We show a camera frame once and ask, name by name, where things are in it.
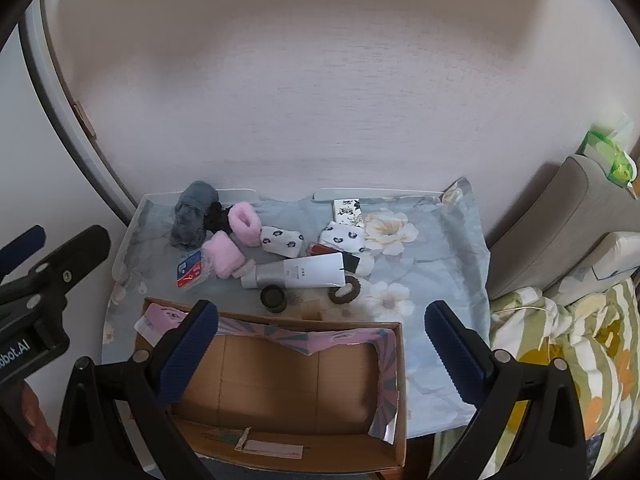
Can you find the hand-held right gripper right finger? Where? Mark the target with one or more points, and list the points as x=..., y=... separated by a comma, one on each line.
x=450, y=355

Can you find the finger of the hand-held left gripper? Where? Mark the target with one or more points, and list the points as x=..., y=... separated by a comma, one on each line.
x=75, y=257
x=22, y=247

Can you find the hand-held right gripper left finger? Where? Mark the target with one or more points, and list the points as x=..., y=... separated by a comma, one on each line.
x=192, y=347

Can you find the blue and red floss box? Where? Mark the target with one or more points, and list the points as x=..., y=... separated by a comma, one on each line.
x=191, y=270

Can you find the pink fluffy sock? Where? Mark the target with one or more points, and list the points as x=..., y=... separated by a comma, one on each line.
x=222, y=255
x=242, y=225

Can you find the cardboard box with pink lining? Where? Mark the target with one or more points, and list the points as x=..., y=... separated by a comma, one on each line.
x=300, y=385

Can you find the grey fluffy sock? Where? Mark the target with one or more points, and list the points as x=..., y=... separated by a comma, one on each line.
x=192, y=215

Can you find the black sock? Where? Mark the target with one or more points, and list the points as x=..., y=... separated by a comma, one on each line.
x=216, y=217

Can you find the white panda print sock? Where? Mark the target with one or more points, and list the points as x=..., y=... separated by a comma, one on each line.
x=342, y=236
x=280, y=241

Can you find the white printed sock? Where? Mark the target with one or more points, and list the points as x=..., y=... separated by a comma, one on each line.
x=347, y=210

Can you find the person's left hand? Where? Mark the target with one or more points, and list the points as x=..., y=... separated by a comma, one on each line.
x=37, y=420

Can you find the black round cap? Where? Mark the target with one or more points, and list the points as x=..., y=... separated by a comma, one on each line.
x=273, y=297

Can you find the blue floral cloth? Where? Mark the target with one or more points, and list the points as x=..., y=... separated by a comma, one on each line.
x=430, y=260

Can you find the black and white small object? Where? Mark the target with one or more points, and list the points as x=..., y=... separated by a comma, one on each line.
x=362, y=264

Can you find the silver and white tube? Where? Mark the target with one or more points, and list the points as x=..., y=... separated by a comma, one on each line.
x=305, y=272

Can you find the striped floral blanket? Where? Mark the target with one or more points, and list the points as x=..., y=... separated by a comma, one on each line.
x=600, y=360

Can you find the red cosmetic case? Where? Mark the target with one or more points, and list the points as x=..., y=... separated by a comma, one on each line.
x=317, y=250

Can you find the grey cushion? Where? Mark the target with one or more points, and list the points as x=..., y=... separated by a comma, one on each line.
x=555, y=220

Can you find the white pillow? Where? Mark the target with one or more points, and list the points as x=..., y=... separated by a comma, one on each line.
x=600, y=260

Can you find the green tissue pack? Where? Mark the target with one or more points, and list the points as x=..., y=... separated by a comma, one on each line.
x=607, y=152

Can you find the small tan wall bracket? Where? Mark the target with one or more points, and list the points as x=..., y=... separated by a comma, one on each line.
x=86, y=120

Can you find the grey door frame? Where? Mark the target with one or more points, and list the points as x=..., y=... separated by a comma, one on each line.
x=50, y=95

